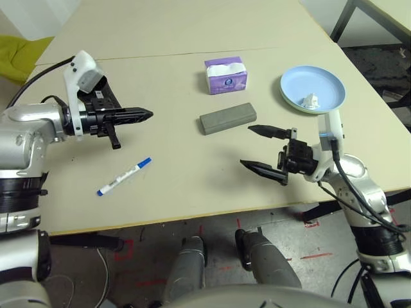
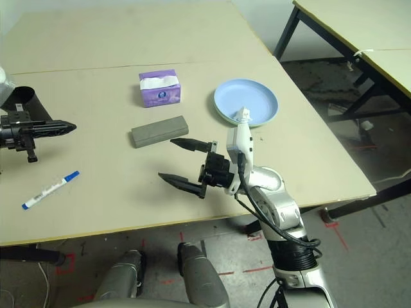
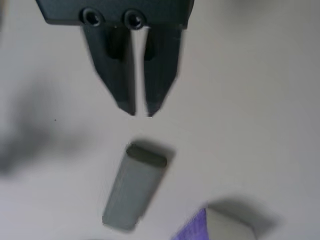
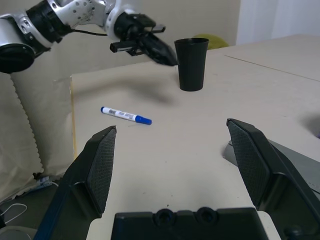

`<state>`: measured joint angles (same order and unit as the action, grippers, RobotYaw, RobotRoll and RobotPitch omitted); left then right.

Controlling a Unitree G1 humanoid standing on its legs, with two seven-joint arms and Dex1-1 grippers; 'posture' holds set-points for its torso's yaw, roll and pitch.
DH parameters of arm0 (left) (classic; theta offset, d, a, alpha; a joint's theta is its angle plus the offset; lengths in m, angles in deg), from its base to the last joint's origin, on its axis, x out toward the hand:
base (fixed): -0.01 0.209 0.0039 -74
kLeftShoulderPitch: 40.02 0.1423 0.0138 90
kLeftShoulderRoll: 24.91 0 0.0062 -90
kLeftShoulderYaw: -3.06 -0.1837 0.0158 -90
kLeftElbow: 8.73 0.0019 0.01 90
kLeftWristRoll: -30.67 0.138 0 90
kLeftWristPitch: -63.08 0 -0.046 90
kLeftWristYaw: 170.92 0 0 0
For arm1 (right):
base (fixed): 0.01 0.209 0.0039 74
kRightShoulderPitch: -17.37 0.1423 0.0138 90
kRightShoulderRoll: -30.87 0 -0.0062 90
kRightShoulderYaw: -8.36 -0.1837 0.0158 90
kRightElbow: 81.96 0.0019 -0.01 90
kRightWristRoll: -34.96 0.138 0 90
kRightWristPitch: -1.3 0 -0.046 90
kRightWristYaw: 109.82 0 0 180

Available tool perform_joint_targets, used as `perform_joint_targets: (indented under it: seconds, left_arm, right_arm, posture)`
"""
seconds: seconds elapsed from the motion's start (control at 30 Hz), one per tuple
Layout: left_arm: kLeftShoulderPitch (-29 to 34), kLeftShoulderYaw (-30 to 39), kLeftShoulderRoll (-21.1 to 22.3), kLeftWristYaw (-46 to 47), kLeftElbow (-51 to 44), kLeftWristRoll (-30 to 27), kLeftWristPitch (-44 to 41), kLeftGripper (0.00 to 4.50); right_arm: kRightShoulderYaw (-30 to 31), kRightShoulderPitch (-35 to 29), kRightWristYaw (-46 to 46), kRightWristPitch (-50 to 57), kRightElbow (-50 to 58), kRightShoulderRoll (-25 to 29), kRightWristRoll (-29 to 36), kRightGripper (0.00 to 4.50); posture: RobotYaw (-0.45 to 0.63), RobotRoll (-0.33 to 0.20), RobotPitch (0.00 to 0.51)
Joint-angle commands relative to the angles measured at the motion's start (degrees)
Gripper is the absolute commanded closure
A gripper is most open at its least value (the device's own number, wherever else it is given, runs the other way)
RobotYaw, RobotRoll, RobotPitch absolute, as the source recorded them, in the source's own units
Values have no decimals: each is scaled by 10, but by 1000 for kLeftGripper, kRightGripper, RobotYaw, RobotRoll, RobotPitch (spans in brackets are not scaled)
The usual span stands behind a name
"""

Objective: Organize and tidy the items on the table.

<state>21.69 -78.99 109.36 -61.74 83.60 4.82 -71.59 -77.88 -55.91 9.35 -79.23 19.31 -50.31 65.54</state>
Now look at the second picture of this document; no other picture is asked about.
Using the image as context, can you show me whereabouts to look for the white marker blue cap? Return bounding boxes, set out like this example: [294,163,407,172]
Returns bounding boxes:
[21,170,80,211]

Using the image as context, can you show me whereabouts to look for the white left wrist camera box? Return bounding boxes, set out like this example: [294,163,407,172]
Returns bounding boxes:
[0,65,15,107]

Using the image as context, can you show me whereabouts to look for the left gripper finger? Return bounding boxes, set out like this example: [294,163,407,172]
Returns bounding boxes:
[30,128,76,139]
[30,119,78,130]

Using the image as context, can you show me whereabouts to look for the blue plate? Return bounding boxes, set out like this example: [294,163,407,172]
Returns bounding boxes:
[213,78,279,126]

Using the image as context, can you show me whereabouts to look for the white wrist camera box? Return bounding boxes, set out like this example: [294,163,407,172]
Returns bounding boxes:
[224,123,255,196]
[0,65,15,107]

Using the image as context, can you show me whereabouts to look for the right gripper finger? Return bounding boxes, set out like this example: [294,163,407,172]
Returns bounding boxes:
[170,137,216,153]
[157,172,207,201]

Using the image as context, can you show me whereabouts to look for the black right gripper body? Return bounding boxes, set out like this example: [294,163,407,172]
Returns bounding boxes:
[198,140,235,191]

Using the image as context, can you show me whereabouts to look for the green plate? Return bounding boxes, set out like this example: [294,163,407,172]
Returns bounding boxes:
[214,105,274,129]

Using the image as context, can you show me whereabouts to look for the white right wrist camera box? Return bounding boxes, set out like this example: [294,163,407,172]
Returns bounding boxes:
[224,123,255,196]

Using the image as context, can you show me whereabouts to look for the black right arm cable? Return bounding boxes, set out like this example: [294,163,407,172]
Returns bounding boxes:
[236,152,322,257]

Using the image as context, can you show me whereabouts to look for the white tie on table frame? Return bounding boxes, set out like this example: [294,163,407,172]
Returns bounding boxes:
[347,47,375,72]

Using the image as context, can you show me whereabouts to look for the light grey robot torso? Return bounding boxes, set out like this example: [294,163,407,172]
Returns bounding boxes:
[72,297,232,308]

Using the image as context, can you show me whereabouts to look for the grey robot leg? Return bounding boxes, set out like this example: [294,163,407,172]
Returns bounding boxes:
[92,250,145,302]
[177,242,231,305]

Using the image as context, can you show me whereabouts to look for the grey robot left leg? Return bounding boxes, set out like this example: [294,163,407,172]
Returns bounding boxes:
[92,250,145,302]

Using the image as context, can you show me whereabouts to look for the grey glasses case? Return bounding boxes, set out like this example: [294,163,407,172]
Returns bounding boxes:
[130,115,189,149]

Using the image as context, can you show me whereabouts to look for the beige table black frame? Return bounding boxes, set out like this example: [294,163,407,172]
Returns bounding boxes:
[273,0,411,123]

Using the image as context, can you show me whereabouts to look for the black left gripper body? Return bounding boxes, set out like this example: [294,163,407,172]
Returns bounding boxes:
[0,110,39,164]

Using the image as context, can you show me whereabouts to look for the black plastic cup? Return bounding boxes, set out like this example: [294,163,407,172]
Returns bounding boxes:
[0,85,52,124]

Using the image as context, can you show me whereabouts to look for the thin black hanging cable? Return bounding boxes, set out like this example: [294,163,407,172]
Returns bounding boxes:
[258,277,288,308]

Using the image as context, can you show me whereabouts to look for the purple tissue pack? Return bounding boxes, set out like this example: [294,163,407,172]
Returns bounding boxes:
[138,69,182,108]

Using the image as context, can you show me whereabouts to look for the thin white floor cable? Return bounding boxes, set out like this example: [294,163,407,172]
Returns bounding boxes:
[0,262,51,308]
[374,169,411,184]

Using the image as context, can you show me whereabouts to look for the grey robot right leg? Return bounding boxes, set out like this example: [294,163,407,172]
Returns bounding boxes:
[177,242,231,305]

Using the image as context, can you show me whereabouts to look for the black table foot bar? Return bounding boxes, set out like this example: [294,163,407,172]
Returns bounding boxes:
[245,179,411,235]
[0,245,67,266]

